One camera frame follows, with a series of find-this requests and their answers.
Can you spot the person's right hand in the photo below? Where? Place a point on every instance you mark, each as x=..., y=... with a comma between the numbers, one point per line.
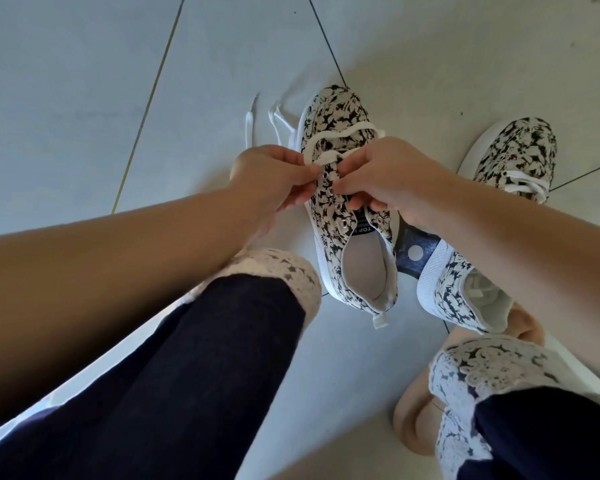
x=395, y=179

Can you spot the person's left hand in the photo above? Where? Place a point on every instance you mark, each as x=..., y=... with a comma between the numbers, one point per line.
x=265, y=184

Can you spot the floral sneaker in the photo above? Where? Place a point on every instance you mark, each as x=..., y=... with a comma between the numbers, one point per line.
x=335, y=109
x=520, y=144

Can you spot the person's right forearm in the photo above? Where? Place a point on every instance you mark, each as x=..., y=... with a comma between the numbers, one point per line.
x=545, y=274

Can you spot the person's left forearm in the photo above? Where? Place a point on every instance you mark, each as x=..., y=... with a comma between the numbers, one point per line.
x=95, y=299

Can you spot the person's left leg navy trousers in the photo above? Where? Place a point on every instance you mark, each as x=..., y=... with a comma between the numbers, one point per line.
x=170, y=394

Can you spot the person's leg navy trousers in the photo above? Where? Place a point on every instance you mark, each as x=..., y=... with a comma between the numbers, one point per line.
x=170, y=394
x=545, y=434

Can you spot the person's right leg navy trousers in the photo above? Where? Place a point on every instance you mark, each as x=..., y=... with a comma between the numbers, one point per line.
x=545, y=434

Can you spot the pink slipper with green charm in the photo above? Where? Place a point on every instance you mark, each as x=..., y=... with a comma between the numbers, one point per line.
x=415, y=419

